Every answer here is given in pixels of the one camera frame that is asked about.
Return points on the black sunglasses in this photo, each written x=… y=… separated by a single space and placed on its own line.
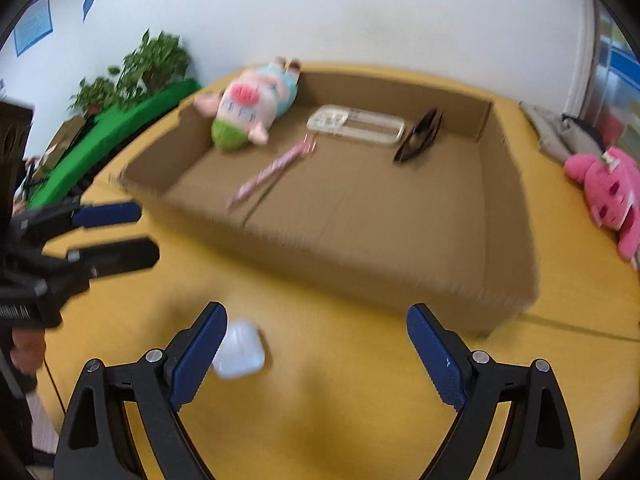
x=415 y=142

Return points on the green potted plant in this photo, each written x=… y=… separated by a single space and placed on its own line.
x=150 y=65

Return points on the white earbuds case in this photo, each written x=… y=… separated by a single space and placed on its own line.
x=240 y=352

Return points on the clear white-rimmed phone case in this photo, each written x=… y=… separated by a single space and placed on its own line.
x=360 y=127

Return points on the blue door banner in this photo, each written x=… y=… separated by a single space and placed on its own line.
x=622 y=62

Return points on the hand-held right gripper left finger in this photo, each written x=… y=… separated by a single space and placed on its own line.
x=197 y=360

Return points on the pink pig plush toy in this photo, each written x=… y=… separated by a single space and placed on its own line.
x=250 y=105

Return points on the person's left hand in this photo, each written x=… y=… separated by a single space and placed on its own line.
x=27 y=350

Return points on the grey folded cloth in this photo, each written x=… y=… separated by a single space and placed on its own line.
x=555 y=132

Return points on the blue wall poster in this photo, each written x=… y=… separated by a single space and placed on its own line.
x=32 y=22

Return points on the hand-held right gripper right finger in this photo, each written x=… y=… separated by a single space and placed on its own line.
x=435 y=360

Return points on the pink striped pen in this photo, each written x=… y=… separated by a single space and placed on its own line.
x=270 y=172

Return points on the shallow cardboard box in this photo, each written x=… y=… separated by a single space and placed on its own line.
x=375 y=220

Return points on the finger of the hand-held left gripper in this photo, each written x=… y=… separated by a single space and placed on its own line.
x=125 y=255
x=107 y=214

